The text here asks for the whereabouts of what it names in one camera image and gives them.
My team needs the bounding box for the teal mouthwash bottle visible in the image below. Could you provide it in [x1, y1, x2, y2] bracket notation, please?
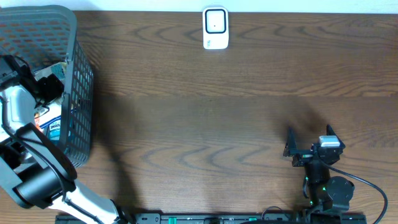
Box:
[34, 100, 62, 145]

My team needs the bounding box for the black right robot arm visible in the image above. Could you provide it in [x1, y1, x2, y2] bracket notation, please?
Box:
[283, 125, 354, 223]

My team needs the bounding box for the white barcode scanner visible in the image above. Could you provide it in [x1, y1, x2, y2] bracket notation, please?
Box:
[202, 7, 229, 50]

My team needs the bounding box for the black mounting rail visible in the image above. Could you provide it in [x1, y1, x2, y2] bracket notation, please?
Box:
[55, 212, 368, 224]

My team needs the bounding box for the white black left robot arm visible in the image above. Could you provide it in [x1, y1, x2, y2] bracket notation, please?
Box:
[1, 55, 135, 223]

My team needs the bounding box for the cream snack bag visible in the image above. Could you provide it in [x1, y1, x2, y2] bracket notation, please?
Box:
[34, 62, 67, 86]

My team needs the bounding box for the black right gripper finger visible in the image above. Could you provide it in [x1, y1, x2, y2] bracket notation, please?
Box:
[283, 128, 297, 157]
[326, 124, 346, 149]

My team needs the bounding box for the grey plastic basket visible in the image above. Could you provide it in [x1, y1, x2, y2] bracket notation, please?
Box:
[1, 5, 94, 167]

